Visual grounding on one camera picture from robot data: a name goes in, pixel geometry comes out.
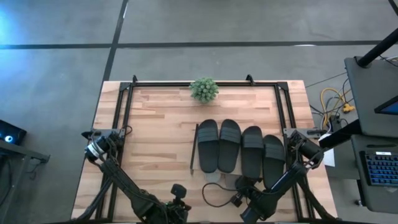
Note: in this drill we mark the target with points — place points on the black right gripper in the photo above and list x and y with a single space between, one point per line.
248 188

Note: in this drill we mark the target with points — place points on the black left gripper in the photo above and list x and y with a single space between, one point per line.
175 213

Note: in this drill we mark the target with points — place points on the black rubber slide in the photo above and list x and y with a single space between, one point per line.
273 161
208 149
229 149
252 155

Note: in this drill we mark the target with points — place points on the wooden shelf with black legs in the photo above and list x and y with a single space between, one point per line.
194 149

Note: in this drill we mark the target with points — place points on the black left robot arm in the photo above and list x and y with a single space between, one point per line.
124 183

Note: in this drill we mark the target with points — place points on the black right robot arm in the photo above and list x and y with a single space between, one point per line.
289 180

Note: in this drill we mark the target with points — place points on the white paper sheet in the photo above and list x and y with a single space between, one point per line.
329 158

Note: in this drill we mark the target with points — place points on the black diagonal beam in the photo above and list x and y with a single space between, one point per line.
340 137

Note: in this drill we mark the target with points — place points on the green plant in white pot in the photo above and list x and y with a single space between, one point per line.
203 90

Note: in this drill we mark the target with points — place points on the backlit black keyboard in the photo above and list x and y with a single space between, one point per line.
381 169

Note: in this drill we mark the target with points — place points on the grey desk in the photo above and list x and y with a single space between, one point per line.
370 87

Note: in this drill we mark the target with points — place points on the black monitor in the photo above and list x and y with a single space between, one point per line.
390 108

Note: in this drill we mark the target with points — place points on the grey side table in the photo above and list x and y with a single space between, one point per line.
18 152

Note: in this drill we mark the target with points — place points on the black device with blue light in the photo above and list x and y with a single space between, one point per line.
14 132

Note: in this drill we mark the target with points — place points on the black pole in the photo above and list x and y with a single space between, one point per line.
376 49

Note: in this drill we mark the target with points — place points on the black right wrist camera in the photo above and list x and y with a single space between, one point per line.
237 200

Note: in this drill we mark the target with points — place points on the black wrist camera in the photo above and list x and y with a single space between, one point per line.
237 200
178 190

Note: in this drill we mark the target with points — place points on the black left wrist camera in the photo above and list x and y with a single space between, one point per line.
178 190

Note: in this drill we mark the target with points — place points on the black aluminium table frame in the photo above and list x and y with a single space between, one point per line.
155 84

